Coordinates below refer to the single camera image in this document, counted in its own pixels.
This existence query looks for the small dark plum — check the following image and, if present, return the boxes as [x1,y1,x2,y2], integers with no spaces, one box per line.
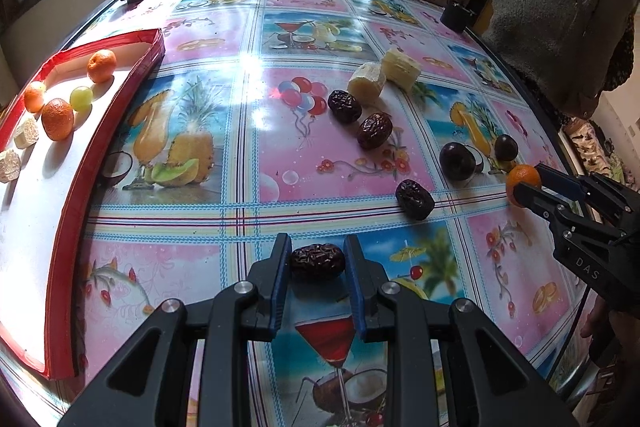
[494,134,518,162]

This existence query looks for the large dark plum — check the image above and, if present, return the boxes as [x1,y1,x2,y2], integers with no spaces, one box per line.
[439,142,476,181]

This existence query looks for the dark date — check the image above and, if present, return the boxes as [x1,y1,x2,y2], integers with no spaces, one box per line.
[328,90,362,124]
[395,179,435,221]

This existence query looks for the isolated red date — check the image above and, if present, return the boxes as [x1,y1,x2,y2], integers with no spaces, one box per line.
[288,243,346,284]

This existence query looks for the reddish brown date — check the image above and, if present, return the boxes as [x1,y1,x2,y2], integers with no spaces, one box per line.
[357,113,393,150]

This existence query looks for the large orange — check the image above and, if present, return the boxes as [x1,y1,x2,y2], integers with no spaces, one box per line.
[41,98,75,142]

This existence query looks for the green grape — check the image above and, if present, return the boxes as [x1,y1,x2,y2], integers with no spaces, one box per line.
[68,86,93,113]

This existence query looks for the right hand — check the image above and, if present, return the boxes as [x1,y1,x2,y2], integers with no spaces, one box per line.
[580,296,608,338]

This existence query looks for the person in grey vest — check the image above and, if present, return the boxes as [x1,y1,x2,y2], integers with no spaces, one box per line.
[483,0,638,129]

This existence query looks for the long sugarcane piece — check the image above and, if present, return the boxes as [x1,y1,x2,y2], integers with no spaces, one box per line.
[381,48,421,92]

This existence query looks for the black small container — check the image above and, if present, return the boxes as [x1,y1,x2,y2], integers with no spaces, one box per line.
[439,2,474,34]

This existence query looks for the sugarcane piece near dates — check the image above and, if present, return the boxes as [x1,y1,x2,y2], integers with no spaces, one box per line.
[347,62,386,105]

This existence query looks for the red white tray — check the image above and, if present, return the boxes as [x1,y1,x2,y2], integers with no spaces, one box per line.
[1,28,165,379]

